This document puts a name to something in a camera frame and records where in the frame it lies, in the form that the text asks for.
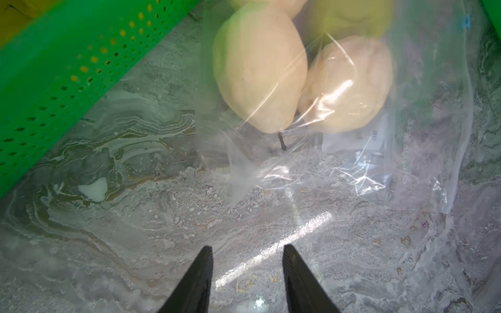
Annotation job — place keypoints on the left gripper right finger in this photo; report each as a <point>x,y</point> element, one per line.
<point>303,291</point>

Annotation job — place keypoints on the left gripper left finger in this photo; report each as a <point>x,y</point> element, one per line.
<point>192,294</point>

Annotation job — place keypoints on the cream pear outside bag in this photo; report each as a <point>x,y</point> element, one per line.
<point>291,7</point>

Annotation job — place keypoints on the green basket with produce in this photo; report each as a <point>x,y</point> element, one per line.
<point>56,69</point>

